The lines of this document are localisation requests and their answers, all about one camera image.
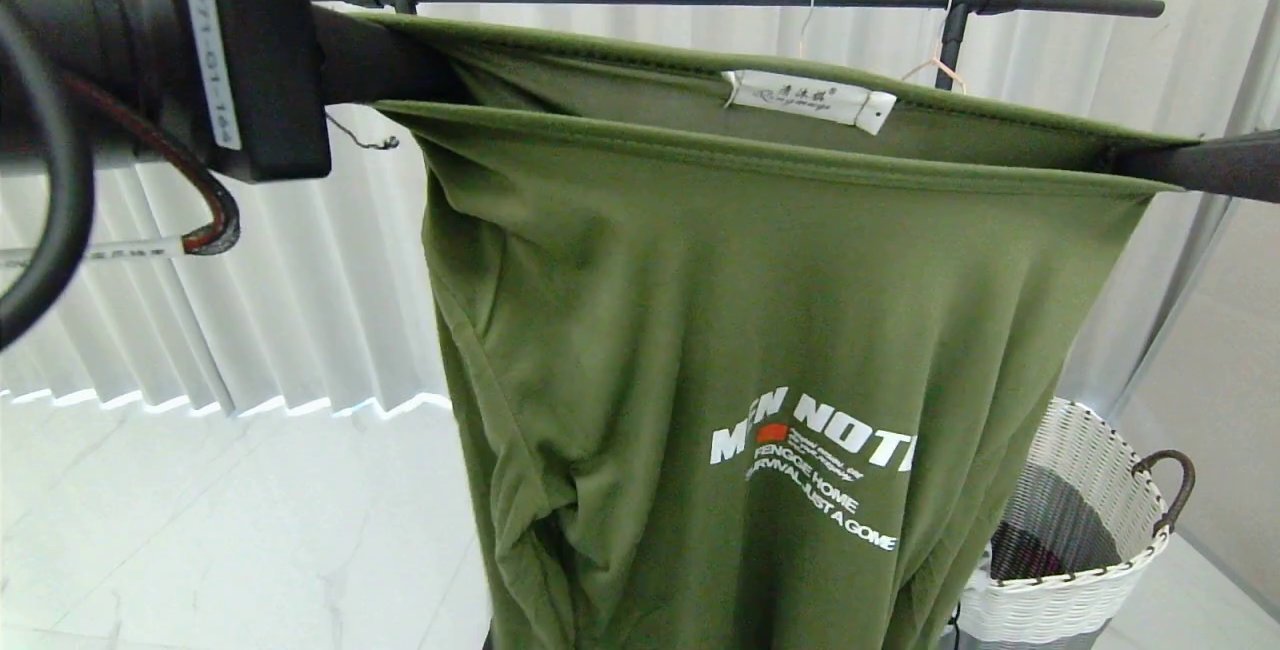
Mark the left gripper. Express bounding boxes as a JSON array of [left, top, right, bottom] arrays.
[[0, 0, 333, 183]]

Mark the green long-sleeved shirt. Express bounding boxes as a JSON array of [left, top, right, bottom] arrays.
[[350, 12, 1201, 650]]

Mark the white laundry basket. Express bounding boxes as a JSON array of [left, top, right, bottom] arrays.
[[955, 397, 1198, 650]]

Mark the white curtain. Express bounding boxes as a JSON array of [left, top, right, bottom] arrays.
[[0, 0, 1280, 421]]

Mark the dark red garment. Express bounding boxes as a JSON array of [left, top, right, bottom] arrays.
[[990, 520, 1071, 581]]

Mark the black cable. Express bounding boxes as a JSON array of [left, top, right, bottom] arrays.
[[0, 0, 97, 351]]

